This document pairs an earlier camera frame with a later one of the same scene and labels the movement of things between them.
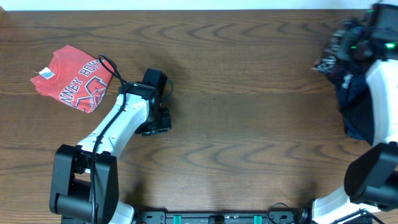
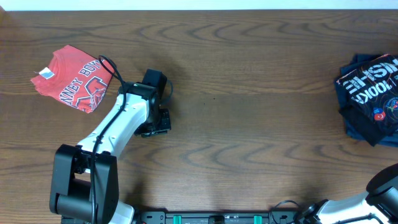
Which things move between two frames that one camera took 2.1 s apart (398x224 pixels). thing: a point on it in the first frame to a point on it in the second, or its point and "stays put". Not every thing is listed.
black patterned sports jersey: x=351 y=47 to x=370 y=96
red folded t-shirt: x=75 y=76 stays put
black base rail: x=218 y=217 stays put
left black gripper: x=166 y=126 stays put
